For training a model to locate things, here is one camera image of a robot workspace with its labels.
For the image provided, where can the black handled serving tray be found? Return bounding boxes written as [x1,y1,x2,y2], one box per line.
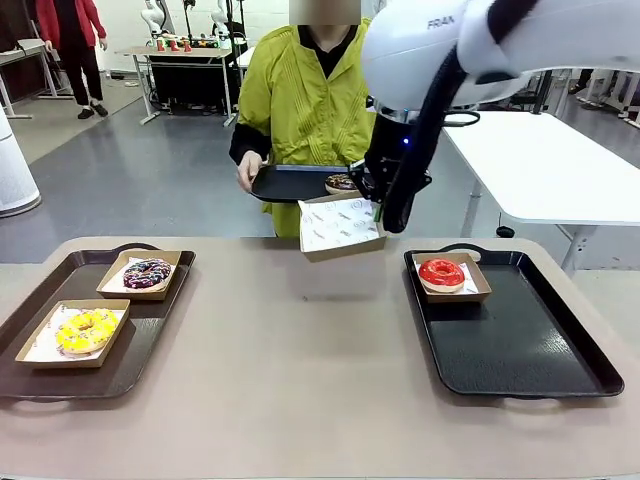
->
[403,242,626,399]

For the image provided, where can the chocolate donut colourful sprinkles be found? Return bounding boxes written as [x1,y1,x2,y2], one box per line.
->
[324,172,361,197]
[121,257,173,293]

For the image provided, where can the person's right hand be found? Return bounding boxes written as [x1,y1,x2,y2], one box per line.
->
[235,149,265,195]

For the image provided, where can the grey-top office desk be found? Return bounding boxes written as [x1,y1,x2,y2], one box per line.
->
[0,39,62,121]

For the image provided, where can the white cylindrical air purifier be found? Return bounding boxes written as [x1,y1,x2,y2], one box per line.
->
[0,104,43,219]

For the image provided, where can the black equipment cabinet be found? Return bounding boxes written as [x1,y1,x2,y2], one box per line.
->
[149,54,233,109]

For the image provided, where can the person's right forearm black sleeve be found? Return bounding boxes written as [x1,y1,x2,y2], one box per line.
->
[228,121,274,167]

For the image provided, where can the black tripod pole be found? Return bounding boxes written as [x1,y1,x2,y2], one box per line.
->
[531,69,556,116]

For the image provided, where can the yellow sprinkled donut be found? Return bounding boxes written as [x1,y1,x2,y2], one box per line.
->
[54,307,122,357]

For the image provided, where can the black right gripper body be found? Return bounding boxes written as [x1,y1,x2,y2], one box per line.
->
[366,108,422,204]

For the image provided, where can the wood-top white-leg table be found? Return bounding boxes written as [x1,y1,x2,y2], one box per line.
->
[114,45,237,127]

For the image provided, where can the brown cardboard box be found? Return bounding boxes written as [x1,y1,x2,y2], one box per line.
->
[411,251,493,305]
[95,249,183,302]
[298,193,389,264]
[14,299,132,370]

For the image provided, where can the white standing desk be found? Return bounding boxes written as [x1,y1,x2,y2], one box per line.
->
[234,44,258,72]

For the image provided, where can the person in yellow-green jacket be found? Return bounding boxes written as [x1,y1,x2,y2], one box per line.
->
[228,0,381,240]

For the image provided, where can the black right arm cable sleeve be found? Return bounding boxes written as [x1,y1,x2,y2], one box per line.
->
[383,0,544,235]

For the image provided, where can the person in red top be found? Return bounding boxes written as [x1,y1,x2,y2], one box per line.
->
[34,0,109,121]

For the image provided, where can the black rimless serving tray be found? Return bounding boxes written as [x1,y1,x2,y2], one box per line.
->
[249,164,364,204]

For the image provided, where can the red glazed donut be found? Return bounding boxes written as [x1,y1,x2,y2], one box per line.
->
[417,256,468,295]

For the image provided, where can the large white table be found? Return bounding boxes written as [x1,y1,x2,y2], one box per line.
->
[439,110,640,274]

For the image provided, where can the brown plastic serving tray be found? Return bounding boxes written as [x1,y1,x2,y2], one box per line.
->
[0,242,198,402]

